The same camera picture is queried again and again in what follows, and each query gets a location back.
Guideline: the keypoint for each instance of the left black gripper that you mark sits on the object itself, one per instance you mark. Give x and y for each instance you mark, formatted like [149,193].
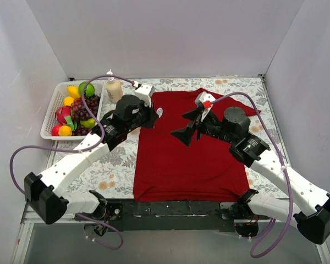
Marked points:
[149,116]

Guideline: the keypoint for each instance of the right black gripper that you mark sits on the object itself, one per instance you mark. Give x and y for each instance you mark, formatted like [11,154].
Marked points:
[197,125]

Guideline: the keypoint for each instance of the round patterned brooch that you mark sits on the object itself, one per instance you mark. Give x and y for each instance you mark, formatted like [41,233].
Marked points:
[159,112]

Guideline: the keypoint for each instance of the red t-shirt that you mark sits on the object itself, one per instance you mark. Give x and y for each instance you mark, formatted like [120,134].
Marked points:
[168,170]

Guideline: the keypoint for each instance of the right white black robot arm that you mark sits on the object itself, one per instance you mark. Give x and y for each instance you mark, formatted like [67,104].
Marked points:
[310,207]

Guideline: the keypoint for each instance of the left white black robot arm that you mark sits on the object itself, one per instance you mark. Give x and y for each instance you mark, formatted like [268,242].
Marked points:
[46,192]

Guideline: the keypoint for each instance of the cream lotion pump bottle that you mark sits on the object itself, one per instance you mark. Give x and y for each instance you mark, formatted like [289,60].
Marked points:
[114,89]

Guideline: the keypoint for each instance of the green toy pear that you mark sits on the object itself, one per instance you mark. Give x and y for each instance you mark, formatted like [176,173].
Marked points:
[88,124]

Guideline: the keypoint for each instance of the green toy apple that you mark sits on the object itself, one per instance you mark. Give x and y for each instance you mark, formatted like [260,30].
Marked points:
[89,91]

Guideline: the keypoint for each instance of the floral tablecloth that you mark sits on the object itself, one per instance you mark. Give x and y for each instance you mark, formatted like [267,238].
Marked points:
[113,175]

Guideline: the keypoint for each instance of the dark purple toy grapes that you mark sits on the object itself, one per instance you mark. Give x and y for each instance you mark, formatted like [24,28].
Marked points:
[81,131]

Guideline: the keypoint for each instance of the yellow toy mango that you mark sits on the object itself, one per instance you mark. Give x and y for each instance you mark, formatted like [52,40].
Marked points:
[73,92]

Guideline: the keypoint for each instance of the orange toy fruit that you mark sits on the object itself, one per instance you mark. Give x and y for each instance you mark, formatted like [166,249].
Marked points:
[68,101]

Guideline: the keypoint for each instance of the pink toy dragon fruit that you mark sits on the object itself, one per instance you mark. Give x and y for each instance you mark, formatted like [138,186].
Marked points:
[63,115]

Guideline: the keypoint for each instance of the red yellow toy peach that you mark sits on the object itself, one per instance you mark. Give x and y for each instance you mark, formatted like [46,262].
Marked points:
[61,130]

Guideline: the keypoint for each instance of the white plastic fruit basket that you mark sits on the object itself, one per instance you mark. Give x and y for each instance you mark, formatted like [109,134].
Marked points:
[50,115]

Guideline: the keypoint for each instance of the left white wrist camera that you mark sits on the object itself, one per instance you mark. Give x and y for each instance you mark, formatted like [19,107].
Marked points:
[144,92]

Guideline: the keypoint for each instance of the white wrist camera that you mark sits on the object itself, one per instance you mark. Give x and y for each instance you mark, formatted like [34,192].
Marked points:
[205,100]
[144,92]

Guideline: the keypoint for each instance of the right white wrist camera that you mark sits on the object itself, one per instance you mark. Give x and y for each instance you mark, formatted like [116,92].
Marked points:
[205,100]

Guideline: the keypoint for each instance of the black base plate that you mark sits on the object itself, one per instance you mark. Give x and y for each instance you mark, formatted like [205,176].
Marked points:
[129,215]

